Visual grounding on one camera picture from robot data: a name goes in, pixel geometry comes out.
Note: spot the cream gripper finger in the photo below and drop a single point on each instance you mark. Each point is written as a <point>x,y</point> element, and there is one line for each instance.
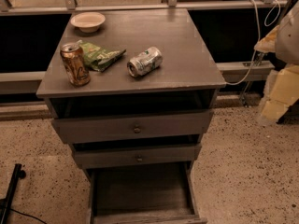
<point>281,91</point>
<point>268,43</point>

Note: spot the orange soda can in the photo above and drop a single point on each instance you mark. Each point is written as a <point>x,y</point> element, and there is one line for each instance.
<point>72,56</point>

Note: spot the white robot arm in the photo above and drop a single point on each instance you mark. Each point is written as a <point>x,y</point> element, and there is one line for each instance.
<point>287,42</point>

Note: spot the grey top drawer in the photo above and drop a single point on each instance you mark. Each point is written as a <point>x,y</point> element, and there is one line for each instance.
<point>113,128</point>

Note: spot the silver green soda can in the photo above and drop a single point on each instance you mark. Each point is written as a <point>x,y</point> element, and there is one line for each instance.
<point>145,62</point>

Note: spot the grey wooden drawer cabinet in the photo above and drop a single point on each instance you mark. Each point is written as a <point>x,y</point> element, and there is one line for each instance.
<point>187,80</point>

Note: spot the grey open bottom drawer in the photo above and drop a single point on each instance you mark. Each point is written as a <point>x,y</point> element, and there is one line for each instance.
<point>143,194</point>

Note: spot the grey middle drawer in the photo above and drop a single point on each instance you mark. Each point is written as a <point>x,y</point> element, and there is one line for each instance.
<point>136,156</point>

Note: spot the green chip bag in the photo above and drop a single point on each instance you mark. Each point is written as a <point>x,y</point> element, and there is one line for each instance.
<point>99,58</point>

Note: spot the white paper bowl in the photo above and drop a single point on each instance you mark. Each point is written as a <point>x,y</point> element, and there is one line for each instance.
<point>88,22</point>

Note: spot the black stand base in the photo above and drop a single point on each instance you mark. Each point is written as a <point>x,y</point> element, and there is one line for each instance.
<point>5,204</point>

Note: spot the metal railing frame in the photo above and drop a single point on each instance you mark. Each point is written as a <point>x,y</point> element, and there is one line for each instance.
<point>127,13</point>

